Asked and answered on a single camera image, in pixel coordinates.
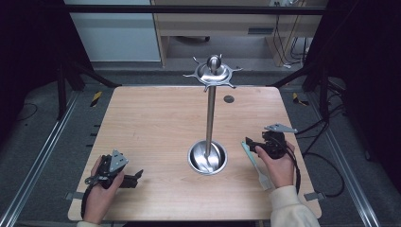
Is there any black floor cable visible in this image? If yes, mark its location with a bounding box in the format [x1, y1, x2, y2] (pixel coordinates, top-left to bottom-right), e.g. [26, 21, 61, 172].
[295, 103, 346, 199]

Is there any black horizontal frame bar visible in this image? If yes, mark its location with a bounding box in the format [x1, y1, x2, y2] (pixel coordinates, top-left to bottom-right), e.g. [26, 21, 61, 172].
[61, 4, 327, 16]

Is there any teal-handled basting brush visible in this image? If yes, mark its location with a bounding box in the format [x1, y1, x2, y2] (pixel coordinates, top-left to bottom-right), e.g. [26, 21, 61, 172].
[240, 140, 274, 192]

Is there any bundle of hanging desk cables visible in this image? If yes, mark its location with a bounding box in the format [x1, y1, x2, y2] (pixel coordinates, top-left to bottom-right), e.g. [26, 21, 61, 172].
[271, 13, 312, 69]

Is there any person's left hand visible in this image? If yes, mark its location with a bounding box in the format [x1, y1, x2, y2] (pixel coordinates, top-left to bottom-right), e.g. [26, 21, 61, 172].
[82, 155, 126, 225]

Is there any steel utensil stand with hooks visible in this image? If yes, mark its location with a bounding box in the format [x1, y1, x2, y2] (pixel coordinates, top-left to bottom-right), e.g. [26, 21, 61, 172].
[183, 54, 244, 177]

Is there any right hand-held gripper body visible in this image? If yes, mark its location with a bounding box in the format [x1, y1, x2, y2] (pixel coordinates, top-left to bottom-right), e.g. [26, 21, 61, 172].
[261, 123, 299, 160]

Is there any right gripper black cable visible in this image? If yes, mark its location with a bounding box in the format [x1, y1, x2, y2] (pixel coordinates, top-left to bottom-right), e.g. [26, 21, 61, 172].
[282, 141, 303, 195]

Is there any black and yellow tape strip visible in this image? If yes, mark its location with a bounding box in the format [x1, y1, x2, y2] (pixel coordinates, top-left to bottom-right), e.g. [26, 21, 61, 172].
[90, 91, 104, 108]
[291, 92, 310, 107]

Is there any dark curtain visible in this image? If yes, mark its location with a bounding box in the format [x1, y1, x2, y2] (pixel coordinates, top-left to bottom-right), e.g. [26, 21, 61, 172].
[0, 0, 93, 145]
[302, 0, 401, 185]

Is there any white cabinet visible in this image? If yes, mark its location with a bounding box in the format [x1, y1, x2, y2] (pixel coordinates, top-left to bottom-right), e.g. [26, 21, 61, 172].
[63, 0, 162, 62]

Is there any light wooden desk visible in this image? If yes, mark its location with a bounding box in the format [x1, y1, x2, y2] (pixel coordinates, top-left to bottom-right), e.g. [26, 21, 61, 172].
[150, 0, 329, 68]

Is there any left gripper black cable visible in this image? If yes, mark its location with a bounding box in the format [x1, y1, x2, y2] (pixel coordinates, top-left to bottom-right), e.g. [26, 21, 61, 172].
[80, 181, 96, 220]

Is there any person's right cream sleeve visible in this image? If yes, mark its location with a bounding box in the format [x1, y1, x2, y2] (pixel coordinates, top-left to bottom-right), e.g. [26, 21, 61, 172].
[269, 184, 322, 227]

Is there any black metal stand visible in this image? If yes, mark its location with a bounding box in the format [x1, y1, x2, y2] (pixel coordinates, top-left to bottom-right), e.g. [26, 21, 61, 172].
[267, 62, 333, 121]
[56, 60, 123, 121]

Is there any aluminium floor rail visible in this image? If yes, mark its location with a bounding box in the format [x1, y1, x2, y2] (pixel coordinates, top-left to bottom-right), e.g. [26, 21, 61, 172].
[0, 90, 80, 227]
[305, 91, 382, 227]

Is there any grey table edge bracket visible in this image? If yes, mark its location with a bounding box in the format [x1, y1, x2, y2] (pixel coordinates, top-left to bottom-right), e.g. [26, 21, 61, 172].
[64, 191, 85, 201]
[304, 191, 326, 202]

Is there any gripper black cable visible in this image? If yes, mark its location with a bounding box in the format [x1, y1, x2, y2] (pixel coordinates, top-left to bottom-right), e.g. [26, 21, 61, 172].
[80, 181, 96, 220]
[282, 141, 303, 195]

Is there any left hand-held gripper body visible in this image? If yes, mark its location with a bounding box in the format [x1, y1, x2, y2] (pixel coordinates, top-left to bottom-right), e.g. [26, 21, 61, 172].
[84, 149, 130, 190]

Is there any person's right hand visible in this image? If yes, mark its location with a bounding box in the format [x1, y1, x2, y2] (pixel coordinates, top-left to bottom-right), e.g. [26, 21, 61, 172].
[254, 141, 297, 189]

